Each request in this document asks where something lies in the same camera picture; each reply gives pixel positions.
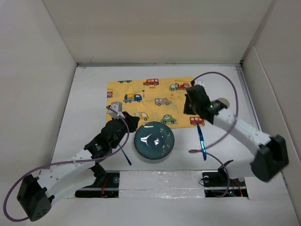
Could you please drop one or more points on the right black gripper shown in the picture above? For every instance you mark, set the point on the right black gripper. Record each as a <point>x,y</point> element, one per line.
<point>187,110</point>

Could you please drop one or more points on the blue metal knife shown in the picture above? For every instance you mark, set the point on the blue metal knife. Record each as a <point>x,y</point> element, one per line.
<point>202,144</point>

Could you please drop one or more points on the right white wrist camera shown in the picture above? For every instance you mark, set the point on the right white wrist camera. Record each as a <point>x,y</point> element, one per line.
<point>197,82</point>

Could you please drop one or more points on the yellow car print cloth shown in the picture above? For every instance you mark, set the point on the yellow car print cloth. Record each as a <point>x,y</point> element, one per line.
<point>154,99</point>

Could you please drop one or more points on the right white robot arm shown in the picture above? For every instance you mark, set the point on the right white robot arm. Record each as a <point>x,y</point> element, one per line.
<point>270,153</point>

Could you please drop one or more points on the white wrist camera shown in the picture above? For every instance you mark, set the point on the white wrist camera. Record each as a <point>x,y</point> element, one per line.
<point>197,82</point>
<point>115,110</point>

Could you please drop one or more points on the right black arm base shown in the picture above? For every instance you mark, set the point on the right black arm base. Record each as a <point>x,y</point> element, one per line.
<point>216,183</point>

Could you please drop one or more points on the blue metal fork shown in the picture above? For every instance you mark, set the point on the blue metal fork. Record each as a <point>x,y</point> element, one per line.
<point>126,157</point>

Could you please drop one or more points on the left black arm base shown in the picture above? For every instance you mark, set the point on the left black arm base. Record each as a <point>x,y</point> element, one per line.
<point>106,184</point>

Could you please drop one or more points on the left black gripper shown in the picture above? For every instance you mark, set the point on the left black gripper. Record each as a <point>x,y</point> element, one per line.
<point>132,121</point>

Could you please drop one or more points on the teal ceramic plate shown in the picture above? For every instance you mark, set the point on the teal ceramic plate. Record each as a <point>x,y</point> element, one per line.
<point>154,141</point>

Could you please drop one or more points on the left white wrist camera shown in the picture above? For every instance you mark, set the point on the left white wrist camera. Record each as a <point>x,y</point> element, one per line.
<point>115,110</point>

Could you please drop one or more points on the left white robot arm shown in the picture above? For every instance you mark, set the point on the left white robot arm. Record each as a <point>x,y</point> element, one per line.
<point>37,195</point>

